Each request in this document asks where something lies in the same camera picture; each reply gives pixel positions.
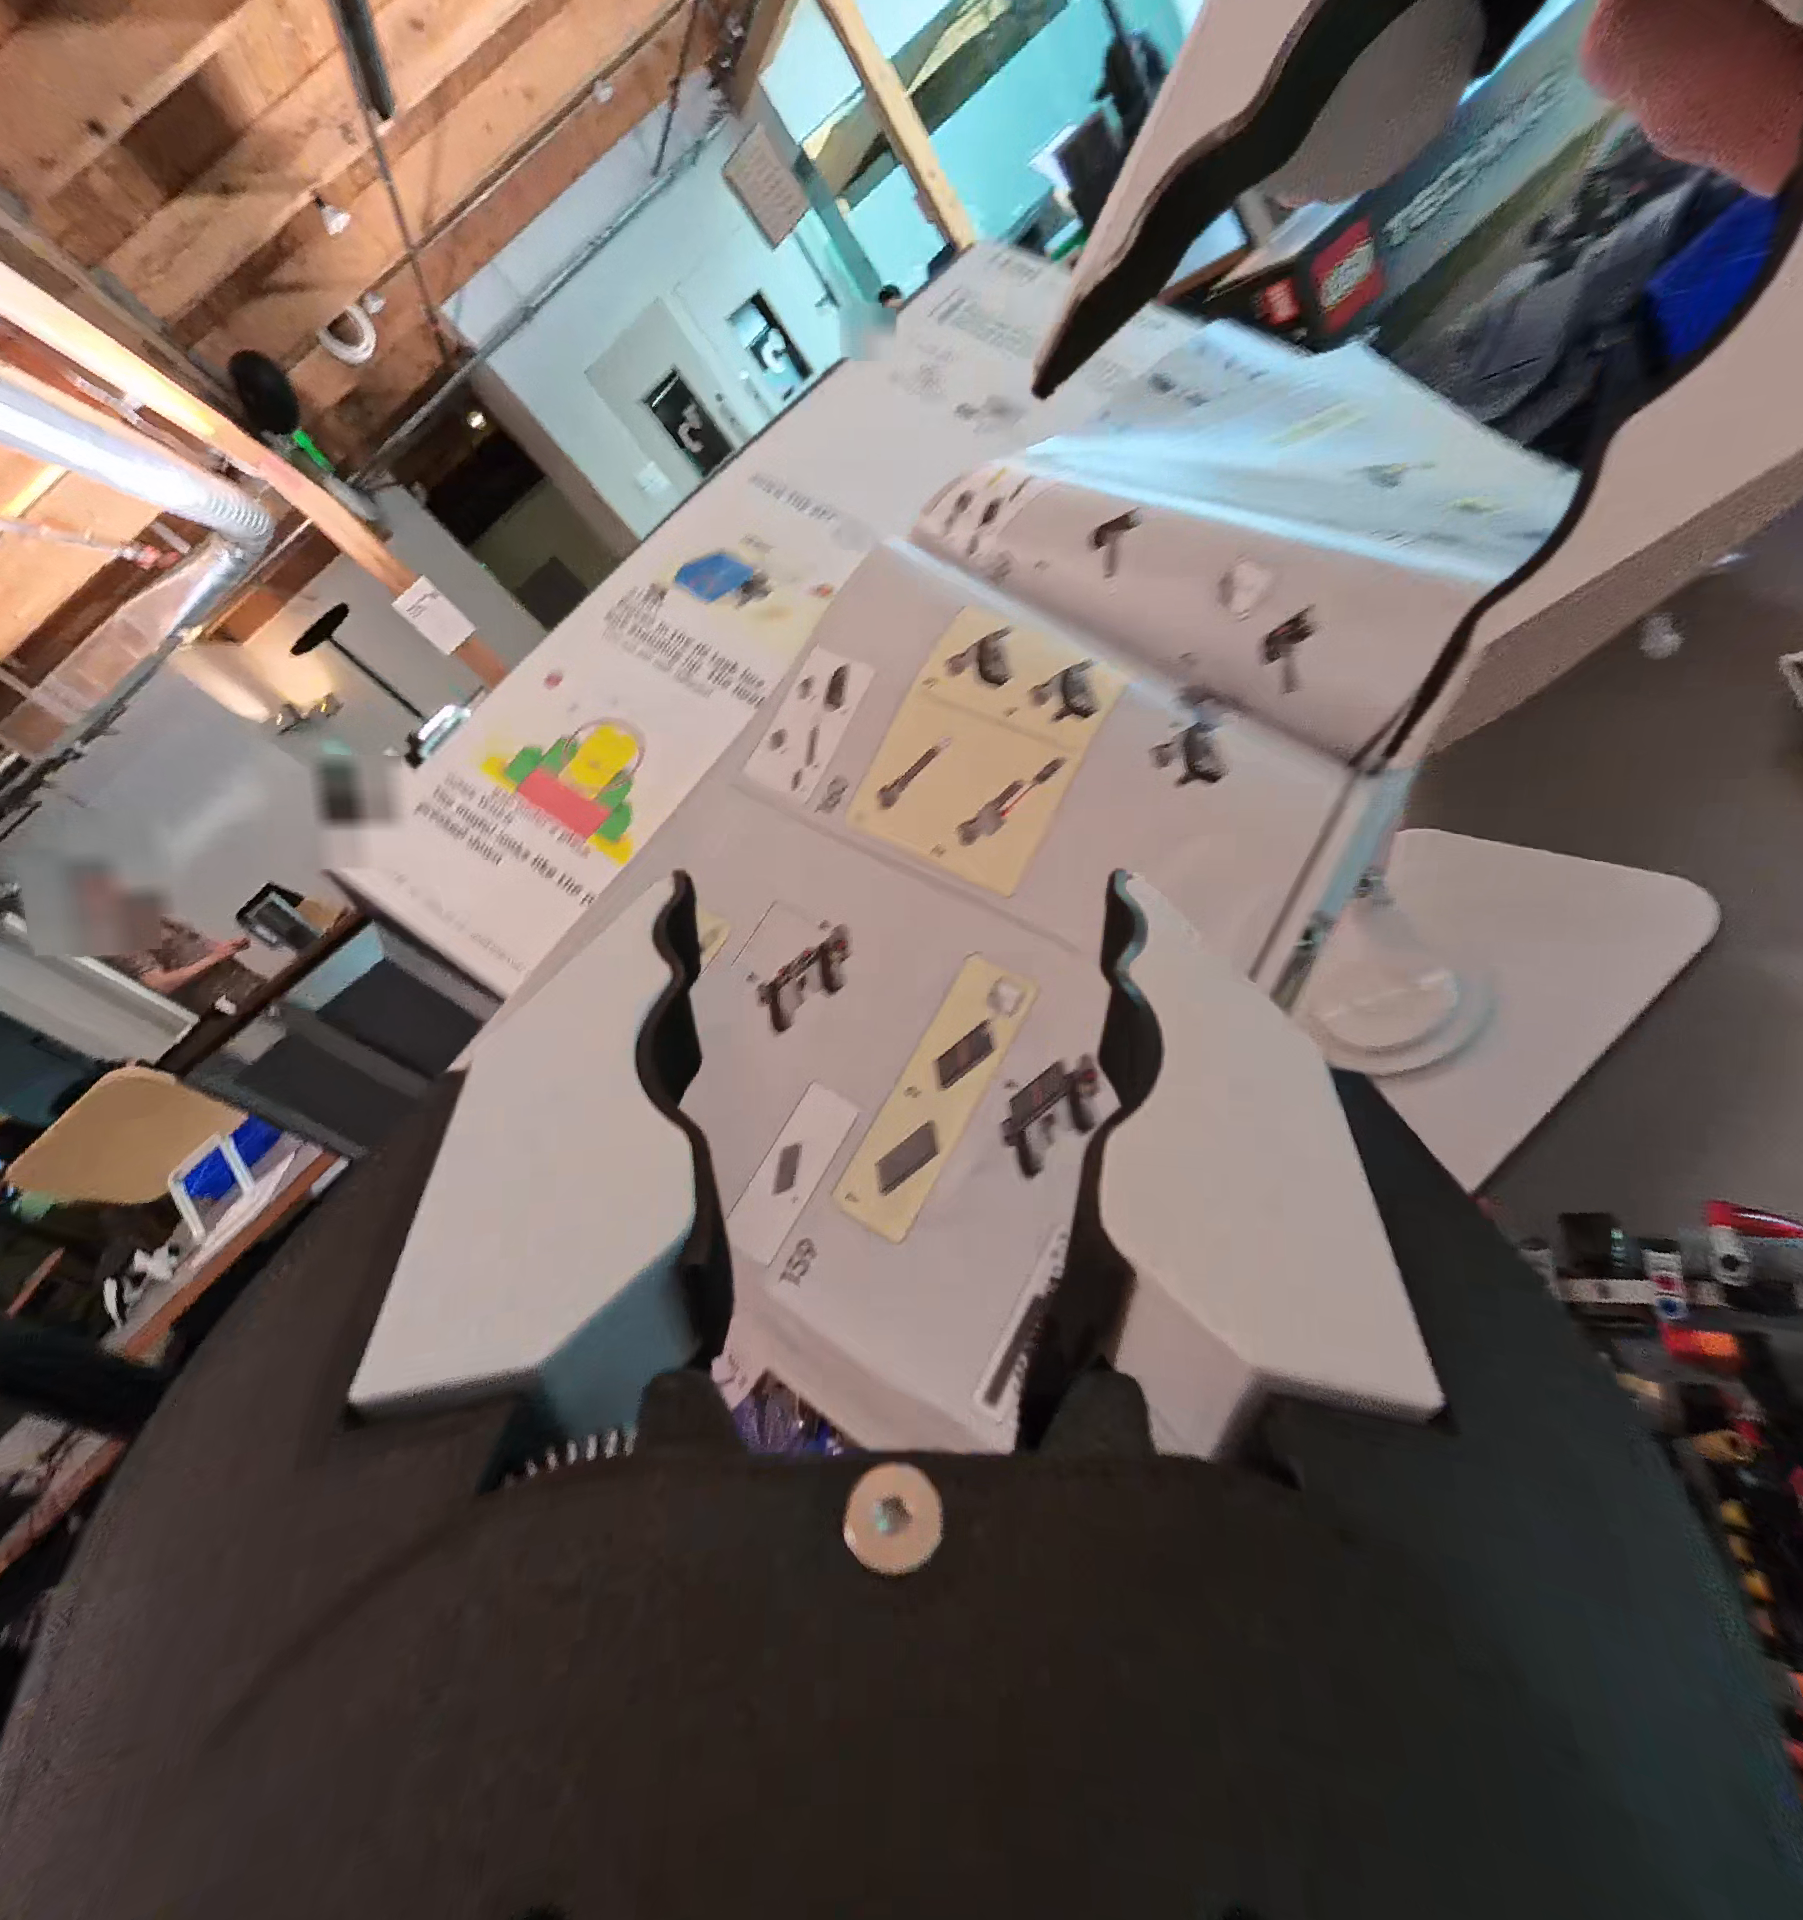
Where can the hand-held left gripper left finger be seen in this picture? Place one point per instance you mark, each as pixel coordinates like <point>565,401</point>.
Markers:
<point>526,1184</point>

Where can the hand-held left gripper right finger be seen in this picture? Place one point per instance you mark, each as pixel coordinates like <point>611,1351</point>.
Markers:
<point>1261,1199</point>

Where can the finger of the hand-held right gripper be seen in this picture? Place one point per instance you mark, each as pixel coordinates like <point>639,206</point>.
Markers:
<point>1186,121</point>
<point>1727,556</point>

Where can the lego instruction booklet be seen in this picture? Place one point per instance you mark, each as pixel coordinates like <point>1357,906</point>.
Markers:
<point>917,900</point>

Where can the person's right forearm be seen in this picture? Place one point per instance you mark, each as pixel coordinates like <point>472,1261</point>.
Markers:
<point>1695,76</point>

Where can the black lego box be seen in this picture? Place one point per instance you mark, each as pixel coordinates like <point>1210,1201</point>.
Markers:
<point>1344,277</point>

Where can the large black orange lego model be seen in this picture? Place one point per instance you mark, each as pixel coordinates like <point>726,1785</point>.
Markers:
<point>1727,1426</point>

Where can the blue white bin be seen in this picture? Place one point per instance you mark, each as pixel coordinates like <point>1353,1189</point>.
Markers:
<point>218,1179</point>

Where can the tan chair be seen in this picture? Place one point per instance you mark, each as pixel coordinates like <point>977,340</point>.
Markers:
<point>121,1134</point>

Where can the black floor lamp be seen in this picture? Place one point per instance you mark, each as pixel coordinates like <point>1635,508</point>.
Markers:
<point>369,668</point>

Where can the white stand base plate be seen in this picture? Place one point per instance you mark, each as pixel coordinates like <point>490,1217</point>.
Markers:
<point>1560,961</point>

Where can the silver ventilation duct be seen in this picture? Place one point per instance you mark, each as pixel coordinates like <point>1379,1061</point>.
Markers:
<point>106,449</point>

